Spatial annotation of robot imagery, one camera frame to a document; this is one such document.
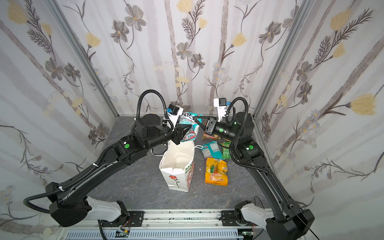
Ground aluminium corner post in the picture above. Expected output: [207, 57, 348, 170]
[45, 0, 120, 118]
[253, 0, 315, 117]

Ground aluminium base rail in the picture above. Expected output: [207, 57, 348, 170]
[56, 209, 305, 232]

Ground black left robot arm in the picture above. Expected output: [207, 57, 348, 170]
[23, 90, 192, 227]

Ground left aluminium corner post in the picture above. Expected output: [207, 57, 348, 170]
[45, 0, 120, 118]

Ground green snack bag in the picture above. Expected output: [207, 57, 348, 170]
[221, 142, 231, 160]

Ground white floral paper bag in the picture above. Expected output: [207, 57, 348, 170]
[159, 141, 203, 192]

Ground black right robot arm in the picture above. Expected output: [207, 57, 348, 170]
[194, 97, 315, 240]

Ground right aluminium corner post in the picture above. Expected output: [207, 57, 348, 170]
[253, 0, 315, 117]

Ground white slotted cable duct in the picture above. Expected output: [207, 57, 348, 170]
[61, 229, 244, 240]

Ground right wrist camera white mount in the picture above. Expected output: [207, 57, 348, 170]
[214, 98, 231, 122]

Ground teal snack bag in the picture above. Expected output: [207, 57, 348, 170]
[202, 141, 222, 160]

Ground teal mint candy bag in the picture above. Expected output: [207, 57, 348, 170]
[179, 112, 199, 142]

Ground orange yellow snack bag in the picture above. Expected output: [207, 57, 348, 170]
[205, 158, 228, 186]

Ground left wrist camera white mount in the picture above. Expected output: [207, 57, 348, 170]
[165, 104, 184, 126]

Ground small green circuit board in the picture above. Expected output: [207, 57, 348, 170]
[115, 230, 130, 238]

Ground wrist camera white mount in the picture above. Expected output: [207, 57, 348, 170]
[214, 98, 231, 122]
[165, 104, 184, 126]

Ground pink orange candy bag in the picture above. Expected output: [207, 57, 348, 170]
[202, 133, 221, 141]

